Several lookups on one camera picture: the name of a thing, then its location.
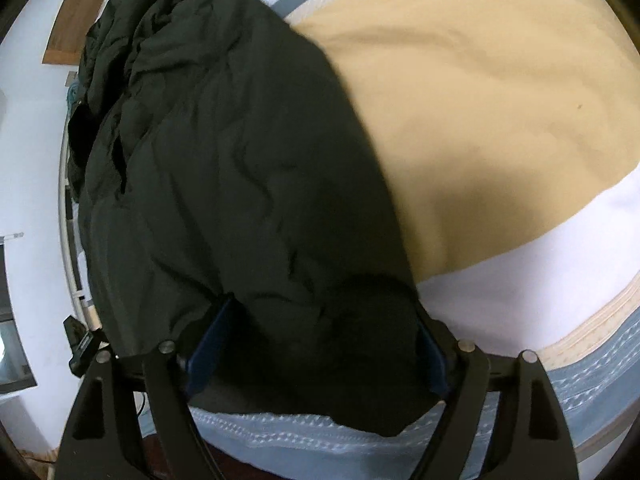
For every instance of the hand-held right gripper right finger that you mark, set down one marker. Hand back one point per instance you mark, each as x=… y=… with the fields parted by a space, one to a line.
x=436 y=360

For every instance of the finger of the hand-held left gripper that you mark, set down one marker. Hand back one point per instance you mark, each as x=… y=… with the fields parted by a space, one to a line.
x=80 y=345

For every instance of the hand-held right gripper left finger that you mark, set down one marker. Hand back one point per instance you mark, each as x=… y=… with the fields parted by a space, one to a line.
x=212 y=345

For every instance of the black puffer coat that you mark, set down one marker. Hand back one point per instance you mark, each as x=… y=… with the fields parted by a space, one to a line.
x=240 y=185

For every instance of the white shelf unit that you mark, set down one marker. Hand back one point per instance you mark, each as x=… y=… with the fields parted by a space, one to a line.
x=67 y=220

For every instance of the teal cloth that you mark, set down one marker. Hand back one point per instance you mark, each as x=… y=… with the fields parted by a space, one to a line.
x=72 y=92

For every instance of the striped bed sheet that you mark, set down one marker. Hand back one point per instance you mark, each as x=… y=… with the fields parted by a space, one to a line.
x=500 y=110

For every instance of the wooden headboard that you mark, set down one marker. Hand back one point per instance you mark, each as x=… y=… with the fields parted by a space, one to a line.
x=80 y=15

